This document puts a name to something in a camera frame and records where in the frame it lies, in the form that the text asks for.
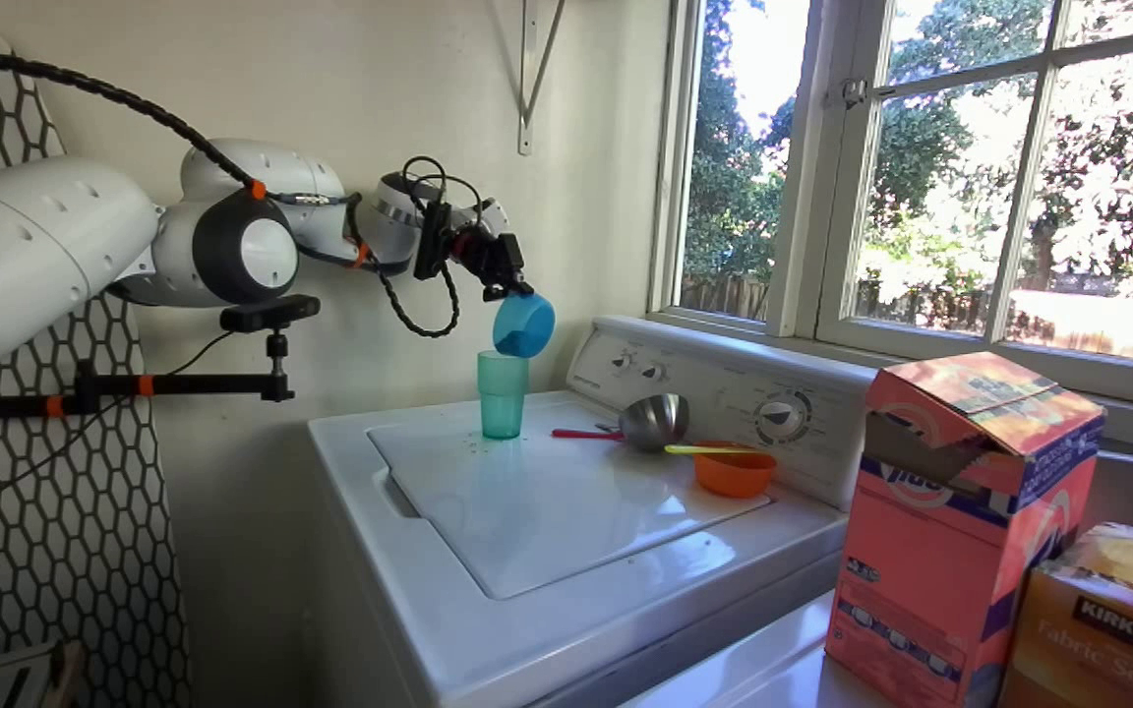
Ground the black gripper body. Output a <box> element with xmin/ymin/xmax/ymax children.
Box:
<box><xmin>449</xmin><ymin>223</ymin><xmax>529</xmax><ymax>297</ymax></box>

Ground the white top-load washing machine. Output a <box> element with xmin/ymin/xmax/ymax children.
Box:
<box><xmin>305</xmin><ymin>312</ymin><xmax>880</xmax><ymax>708</ymax></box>

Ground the hexagon patterned board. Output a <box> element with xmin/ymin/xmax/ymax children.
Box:
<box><xmin>0</xmin><ymin>0</ymin><xmax>194</xmax><ymax>708</ymax></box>

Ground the yellow plastic spoon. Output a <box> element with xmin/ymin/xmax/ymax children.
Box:
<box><xmin>661</xmin><ymin>440</ymin><xmax>762</xmax><ymax>460</ymax></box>

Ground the small orange bowl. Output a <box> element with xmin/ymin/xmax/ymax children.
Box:
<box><xmin>691</xmin><ymin>449</ymin><xmax>783</xmax><ymax>505</ymax></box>

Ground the Kirkland cardboard box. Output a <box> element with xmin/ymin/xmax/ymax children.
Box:
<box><xmin>996</xmin><ymin>519</ymin><xmax>1133</xmax><ymax>708</ymax></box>

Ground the silver metal cup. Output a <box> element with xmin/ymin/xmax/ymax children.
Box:
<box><xmin>547</xmin><ymin>390</ymin><xmax>691</xmax><ymax>457</ymax></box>

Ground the blue plastic bowl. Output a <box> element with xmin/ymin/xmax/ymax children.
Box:
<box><xmin>489</xmin><ymin>289</ymin><xmax>558</xmax><ymax>363</ymax></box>

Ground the green translucent plastic cup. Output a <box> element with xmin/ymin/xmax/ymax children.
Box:
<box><xmin>474</xmin><ymin>345</ymin><xmax>531</xmax><ymax>443</ymax></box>

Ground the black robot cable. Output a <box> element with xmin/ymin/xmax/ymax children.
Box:
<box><xmin>0</xmin><ymin>44</ymin><xmax>467</xmax><ymax>344</ymax></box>

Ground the orange Tide detergent box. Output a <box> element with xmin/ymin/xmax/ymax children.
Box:
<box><xmin>821</xmin><ymin>345</ymin><xmax>1111</xmax><ymax>708</ymax></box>

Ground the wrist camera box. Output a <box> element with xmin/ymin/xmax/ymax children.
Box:
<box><xmin>405</xmin><ymin>193</ymin><xmax>462</xmax><ymax>285</ymax></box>

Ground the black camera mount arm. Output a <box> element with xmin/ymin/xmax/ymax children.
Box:
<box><xmin>0</xmin><ymin>291</ymin><xmax>326</xmax><ymax>424</ymax></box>

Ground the white dryer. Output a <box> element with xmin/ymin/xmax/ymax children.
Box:
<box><xmin>618</xmin><ymin>449</ymin><xmax>1133</xmax><ymax>708</ymax></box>

